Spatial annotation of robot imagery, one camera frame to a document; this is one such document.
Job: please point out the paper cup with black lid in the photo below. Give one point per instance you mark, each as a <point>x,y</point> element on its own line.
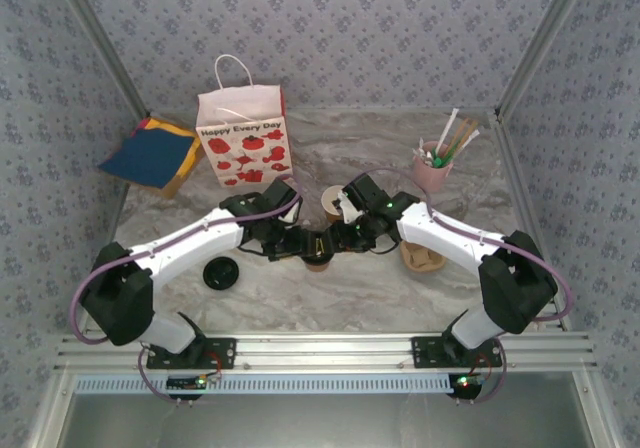
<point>309,259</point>

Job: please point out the brown pulp cup carrier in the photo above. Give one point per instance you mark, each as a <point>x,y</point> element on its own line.
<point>422,260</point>

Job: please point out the white red printed paper bag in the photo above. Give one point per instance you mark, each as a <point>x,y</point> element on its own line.
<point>240,153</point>

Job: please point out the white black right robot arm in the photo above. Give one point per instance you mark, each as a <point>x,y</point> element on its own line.
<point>440,238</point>

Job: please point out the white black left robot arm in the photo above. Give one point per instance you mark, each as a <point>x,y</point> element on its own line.
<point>190,243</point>

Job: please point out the black plastic cup lid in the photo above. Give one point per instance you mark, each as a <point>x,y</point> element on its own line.
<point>220,273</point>

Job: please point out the pink metal bucket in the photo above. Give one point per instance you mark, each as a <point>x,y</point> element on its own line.
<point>432,175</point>

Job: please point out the green plastic stirrer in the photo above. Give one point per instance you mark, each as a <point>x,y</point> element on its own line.
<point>439,160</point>

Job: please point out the yellow napkin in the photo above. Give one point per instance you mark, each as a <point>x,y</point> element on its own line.
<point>187,160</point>

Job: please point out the white wrapped straw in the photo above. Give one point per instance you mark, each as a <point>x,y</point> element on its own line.
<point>448,128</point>
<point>467,140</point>

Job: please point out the brown striped wrapped straw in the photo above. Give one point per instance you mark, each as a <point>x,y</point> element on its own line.
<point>460,135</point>

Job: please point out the blue napkin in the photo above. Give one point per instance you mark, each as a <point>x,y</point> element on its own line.
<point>145,158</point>

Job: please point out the small circuit board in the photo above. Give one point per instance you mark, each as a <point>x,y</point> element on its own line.
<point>187,382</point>
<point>467,382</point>

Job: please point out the grey metal panel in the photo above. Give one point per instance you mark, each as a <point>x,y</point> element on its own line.
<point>320,423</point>

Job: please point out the red napkin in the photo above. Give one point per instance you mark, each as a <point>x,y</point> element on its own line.
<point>141,125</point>

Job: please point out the aluminium mounting rail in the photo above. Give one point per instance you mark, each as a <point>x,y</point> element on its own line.
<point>325,353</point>

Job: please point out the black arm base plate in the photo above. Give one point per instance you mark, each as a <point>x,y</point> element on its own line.
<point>225,353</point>
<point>425,353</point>

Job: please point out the aluminium frame post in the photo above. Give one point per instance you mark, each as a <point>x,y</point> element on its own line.
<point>100,43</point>
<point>545,43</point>

